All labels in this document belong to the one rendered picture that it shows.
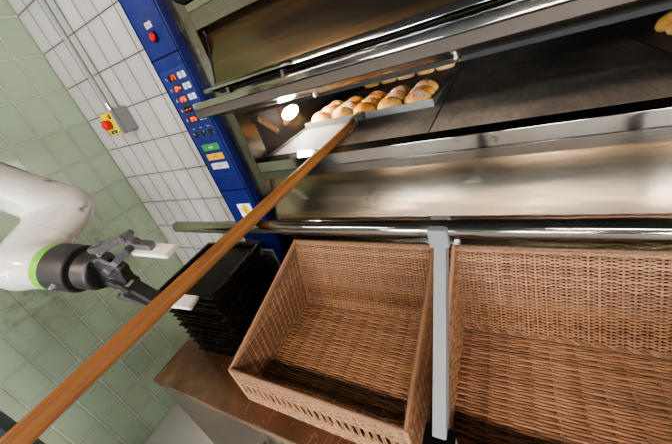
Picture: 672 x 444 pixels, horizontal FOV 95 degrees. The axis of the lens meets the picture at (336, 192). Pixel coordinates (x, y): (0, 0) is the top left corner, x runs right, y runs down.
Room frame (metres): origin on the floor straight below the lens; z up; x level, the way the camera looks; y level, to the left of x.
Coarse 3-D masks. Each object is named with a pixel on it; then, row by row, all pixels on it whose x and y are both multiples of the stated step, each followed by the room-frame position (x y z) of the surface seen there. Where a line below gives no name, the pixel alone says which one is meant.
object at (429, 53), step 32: (576, 0) 0.48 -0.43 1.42; (608, 0) 0.46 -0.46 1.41; (640, 0) 0.44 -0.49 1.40; (480, 32) 0.55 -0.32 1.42; (512, 32) 0.52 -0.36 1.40; (544, 32) 0.60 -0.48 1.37; (384, 64) 0.65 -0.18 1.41; (416, 64) 0.70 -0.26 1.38; (256, 96) 0.84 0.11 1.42; (288, 96) 0.83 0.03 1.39
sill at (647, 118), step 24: (528, 120) 0.66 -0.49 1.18; (552, 120) 0.62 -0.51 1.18; (576, 120) 0.59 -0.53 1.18; (600, 120) 0.56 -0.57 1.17; (624, 120) 0.54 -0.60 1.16; (648, 120) 0.52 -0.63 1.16; (360, 144) 0.91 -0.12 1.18; (384, 144) 0.84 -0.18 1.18; (408, 144) 0.79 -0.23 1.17; (432, 144) 0.75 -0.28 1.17; (456, 144) 0.72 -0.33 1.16; (480, 144) 0.69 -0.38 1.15; (504, 144) 0.66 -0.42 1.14; (264, 168) 1.09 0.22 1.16; (288, 168) 1.03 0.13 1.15
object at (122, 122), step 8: (104, 112) 1.37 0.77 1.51; (112, 112) 1.35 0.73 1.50; (120, 112) 1.38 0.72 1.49; (128, 112) 1.40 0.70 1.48; (104, 120) 1.39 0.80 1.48; (112, 120) 1.36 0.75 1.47; (120, 120) 1.36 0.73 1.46; (128, 120) 1.39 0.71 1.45; (112, 128) 1.37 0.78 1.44; (120, 128) 1.35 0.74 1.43; (128, 128) 1.37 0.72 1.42; (136, 128) 1.40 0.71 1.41; (112, 136) 1.40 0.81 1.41
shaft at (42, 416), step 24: (336, 144) 0.97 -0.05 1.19; (312, 168) 0.83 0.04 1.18; (288, 192) 0.73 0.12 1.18; (192, 264) 0.49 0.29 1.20; (168, 288) 0.44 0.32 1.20; (144, 312) 0.40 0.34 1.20; (120, 336) 0.37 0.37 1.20; (96, 360) 0.34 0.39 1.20; (72, 384) 0.31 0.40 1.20; (48, 408) 0.28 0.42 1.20; (24, 432) 0.26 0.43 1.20
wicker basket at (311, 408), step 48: (336, 240) 0.95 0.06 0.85; (288, 288) 0.94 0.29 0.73; (336, 288) 0.92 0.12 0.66; (384, 288) 0.82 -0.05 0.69; (432, 288) 0.66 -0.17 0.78; (288, 336) 0.85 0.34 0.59; (336, 336) 0.78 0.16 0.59; (384, 336) 0.72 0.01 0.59; (432, 336) 0.58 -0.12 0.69; (240, 384) 0.66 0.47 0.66; (288, 384) 0.67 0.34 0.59; (336, 384) 0.61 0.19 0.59; (384, 384) 0.56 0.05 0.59; (432, 384) 0.51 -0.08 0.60; (336, 432) 0.48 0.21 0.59; (384, 432) 0.40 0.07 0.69
